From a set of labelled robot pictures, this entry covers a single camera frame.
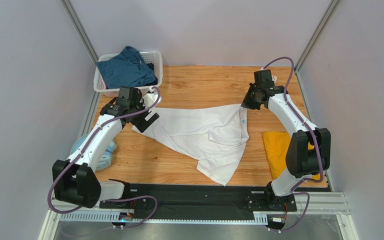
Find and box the white t shirt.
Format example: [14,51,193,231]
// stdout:
[142,104,250,186]

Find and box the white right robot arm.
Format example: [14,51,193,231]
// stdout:
[241,69,331,197]

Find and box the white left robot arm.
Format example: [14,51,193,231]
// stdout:
[47,86,162,214]

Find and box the small pink box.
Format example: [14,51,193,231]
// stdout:
[272,75,278,84]

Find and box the blue t shirt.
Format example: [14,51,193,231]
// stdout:
[95,46,158,89]

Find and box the folded yellow t shirt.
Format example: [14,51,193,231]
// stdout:
[262,130,322,182]

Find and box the white plastic laundry basket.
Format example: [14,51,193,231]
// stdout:
[93,50,163,98]

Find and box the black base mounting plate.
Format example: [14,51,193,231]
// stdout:
[97,183,297,221]

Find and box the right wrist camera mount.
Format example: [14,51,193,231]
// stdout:
[253,69,275,89]

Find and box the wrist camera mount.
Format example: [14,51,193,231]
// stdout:
[143,86,162,109]
[253,69,275,89]

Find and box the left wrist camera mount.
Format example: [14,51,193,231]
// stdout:
[143,86,162,109]

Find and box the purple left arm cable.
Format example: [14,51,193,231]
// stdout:
[47,86,162,229]

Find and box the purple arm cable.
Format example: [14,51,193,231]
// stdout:
[261,56,325,233]
[47,86,162,229]

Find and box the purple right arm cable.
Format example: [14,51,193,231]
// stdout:
[261,56,325,233]

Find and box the aluminium frame rail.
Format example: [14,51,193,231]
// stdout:
[39,188,359,240]

